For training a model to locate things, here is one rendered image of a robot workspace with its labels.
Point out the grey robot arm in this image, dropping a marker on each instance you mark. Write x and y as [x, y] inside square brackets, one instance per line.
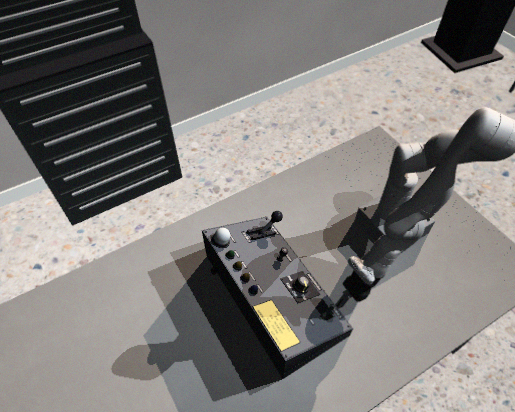
[486, 132]

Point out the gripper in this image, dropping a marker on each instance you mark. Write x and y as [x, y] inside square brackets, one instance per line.
[359, 286]

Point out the dark grey control console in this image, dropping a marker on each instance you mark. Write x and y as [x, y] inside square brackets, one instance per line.
[283, 310]

